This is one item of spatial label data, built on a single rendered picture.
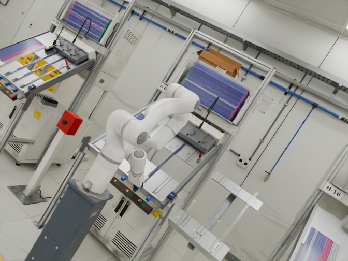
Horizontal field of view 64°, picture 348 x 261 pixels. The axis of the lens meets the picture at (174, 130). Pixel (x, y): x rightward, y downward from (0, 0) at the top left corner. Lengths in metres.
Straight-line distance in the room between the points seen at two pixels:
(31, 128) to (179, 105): 1.73
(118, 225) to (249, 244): 1.90
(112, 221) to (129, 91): 2.39
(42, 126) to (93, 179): 1.50
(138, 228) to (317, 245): 1.20
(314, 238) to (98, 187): 1.32
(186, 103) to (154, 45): 2.89
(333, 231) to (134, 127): 1.43
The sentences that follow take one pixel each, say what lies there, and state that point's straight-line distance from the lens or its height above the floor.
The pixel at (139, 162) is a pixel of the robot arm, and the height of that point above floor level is 0.91.
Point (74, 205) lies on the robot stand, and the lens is 1.47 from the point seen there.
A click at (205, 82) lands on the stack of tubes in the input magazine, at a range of 2.25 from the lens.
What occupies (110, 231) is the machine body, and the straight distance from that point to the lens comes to 2.37.
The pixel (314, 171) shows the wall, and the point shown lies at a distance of 3.62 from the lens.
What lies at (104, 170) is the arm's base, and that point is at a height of 0.83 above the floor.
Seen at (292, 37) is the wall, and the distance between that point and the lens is 3.94.
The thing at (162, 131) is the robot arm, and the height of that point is 1.11.
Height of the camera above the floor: 1.29
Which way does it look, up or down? 5 degrees down
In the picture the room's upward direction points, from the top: 32 degrees clockwise
